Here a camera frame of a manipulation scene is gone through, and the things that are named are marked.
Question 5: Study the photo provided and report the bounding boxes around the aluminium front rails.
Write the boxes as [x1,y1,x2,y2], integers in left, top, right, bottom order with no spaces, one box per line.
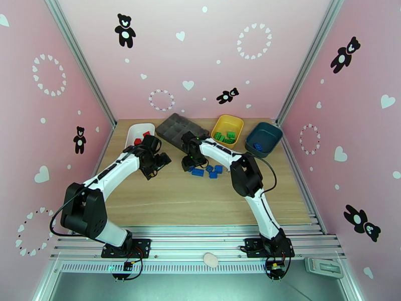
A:
[50,225,347,263]

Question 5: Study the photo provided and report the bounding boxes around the aluminium frame post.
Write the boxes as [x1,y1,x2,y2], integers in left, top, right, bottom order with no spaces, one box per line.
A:
[275,0,348,126]
[42,0,117,125]

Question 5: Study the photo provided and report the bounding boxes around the black bear wall sticker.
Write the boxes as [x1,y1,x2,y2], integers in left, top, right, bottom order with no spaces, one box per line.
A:
[73,126,87,155]
[216,87,240,105]
[114,14,137,49]
[343,204,381,243]
[330,36,361,74]

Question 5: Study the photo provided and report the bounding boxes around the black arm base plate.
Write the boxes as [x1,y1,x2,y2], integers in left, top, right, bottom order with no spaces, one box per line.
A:
[101,238,152,259]
[244,237,296,258]

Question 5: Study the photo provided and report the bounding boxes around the grey plastic latch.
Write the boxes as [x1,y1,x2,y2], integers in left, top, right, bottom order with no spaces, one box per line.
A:
[304,257,345,275]

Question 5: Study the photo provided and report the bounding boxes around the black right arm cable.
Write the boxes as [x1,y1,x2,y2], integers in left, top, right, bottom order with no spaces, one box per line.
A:
[246,153,278,197]

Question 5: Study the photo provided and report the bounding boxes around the yellow plastic container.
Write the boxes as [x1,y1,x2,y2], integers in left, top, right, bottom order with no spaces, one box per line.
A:
[211,114,245,149]

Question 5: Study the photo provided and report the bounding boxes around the white plastic container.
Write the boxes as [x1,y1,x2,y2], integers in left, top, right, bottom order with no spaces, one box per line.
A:
[124,122,156,148]

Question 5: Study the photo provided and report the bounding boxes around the slotted metal vent strip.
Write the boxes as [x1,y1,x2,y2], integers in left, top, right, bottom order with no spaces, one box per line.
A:
[59,261,340,275]

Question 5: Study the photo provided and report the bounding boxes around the grey compartment organizer tray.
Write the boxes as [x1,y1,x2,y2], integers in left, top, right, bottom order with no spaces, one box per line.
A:
[155,113,210,152]

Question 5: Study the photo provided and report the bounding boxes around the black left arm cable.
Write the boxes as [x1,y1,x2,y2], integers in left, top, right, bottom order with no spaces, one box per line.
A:
[49,189,82,238]

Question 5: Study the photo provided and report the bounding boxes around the aluminium side rail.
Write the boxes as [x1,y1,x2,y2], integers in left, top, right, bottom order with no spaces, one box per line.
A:
[275,121,328,235]

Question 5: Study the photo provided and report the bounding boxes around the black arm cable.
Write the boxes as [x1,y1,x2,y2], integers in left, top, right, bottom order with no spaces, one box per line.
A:
[49,189,82,238]
[246,153,278,197]

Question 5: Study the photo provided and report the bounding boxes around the dark teal plastic container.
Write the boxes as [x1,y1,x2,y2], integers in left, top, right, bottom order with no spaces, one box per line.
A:
[244,122,284,159]

